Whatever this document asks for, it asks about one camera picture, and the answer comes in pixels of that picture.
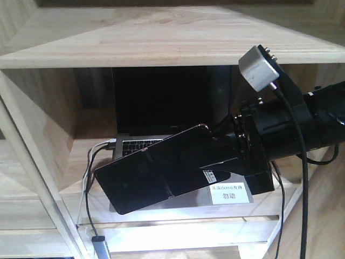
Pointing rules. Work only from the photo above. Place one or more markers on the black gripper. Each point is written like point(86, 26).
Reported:
point(269, 134)

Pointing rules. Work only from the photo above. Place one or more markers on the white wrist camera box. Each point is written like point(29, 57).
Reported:
point(256, 70)

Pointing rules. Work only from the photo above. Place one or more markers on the black foldable phone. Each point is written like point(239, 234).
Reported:
point(156, 173)

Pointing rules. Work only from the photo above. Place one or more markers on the silver laptop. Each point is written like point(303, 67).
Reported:
point(153, 103)

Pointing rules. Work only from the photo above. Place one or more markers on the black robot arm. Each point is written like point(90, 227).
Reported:
point(321, 119)

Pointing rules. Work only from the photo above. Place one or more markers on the wooden shelf unit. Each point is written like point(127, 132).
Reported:
point(48, 132)

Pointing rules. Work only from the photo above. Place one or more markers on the grey usb hub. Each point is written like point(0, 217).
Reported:
point(101, 247)

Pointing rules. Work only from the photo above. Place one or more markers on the white label right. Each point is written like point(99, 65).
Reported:
point(228, 193)

